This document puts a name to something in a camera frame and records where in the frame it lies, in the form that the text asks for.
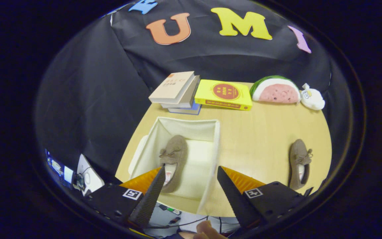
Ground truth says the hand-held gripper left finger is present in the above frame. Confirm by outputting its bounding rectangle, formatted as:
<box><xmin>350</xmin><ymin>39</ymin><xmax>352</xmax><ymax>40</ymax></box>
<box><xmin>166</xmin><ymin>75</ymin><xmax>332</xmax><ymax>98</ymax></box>
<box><xmin>82</xmin><ymin>165</ymin><xmax>166</xmax><ymax>229</ymax></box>

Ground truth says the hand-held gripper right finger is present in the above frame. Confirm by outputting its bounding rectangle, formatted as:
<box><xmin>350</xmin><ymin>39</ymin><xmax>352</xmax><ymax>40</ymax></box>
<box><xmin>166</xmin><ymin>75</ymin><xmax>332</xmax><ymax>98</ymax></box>
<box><xmin>217</xmin><ymin>166</ymin><xmax>311</xmax><ymax>229</ymax></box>

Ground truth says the cream fabric storage box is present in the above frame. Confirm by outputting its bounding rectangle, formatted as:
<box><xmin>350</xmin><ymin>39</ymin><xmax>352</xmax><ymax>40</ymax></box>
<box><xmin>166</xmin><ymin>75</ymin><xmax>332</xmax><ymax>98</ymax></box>
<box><xmin>128</xmin><ymin>116</ymin><xmax>221</xmax><ymax>215</ymax></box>

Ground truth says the brown suede shoe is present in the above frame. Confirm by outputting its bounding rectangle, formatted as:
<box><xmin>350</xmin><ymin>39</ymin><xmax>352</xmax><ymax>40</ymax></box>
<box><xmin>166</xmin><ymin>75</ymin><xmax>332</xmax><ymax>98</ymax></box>
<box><xmin>159</xmin><ymin>134</ymin><xmax>189</xmax><ymax>194</ymax></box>
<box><xmin>288</xmin><ymin>139</ymin><xmax>313</xmax><ymax>191</ymax></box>

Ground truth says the white device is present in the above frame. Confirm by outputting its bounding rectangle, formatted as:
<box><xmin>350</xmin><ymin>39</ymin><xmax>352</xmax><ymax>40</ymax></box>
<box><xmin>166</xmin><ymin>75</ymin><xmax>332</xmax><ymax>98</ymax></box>
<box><xmin>76</xmin><ymin>154</ymin><xmax>105</xmax><ymax>196</ymax></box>

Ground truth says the blue book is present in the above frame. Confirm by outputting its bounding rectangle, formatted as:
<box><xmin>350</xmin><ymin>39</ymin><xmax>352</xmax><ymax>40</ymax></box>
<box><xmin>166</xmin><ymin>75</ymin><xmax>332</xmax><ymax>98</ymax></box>
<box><xmin>168</xmin><ymin>101</ymin><xmax>202</xmax><ymax>116</ymax></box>

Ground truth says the computer screen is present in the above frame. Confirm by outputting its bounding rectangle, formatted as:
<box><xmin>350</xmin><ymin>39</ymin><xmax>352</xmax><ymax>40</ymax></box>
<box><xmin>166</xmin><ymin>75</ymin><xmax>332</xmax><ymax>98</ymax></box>
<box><xmin>45</xmin><ymin>149</ymin><xmax>75</xmax><ymax>186</ymax></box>

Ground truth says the grey book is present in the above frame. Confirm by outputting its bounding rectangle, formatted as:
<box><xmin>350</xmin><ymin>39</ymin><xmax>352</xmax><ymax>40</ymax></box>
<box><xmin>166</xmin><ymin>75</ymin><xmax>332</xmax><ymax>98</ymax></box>
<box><xmin>160</xmin><ymin>75</ymin><xmax>201</xmax><ymax>109</ymax></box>

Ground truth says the yellow book with red circle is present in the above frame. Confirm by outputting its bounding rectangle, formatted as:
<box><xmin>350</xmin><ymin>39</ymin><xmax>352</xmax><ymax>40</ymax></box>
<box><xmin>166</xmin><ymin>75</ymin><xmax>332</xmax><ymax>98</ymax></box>
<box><xmin>194</xmin><ymin>79</ymin><xmax>253</xmax><ymax>111</ymax></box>

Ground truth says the beige book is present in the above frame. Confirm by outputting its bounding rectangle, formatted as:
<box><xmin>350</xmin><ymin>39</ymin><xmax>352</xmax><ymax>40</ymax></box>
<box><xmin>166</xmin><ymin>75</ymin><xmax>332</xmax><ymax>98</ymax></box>
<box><xmin>149</xmin><ymin>71</ymin><xmax>195</xmax><ymax>104</ymax></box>

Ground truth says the watermelon slice plush toy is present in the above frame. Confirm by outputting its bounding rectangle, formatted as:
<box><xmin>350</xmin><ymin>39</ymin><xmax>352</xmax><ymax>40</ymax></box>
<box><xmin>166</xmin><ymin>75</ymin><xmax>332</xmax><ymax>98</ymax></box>
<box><xmin>250</xmin><ymin>75</ymin><xmax>301</xmax><ymax>104</ymax></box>

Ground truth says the white plush toy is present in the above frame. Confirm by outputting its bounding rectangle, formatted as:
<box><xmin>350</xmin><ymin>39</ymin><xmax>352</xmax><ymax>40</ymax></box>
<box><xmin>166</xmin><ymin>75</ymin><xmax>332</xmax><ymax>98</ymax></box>
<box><xmin>300</xmin><ymin>83</ymin><xmax>326</xmax><ymax>111</ymax></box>

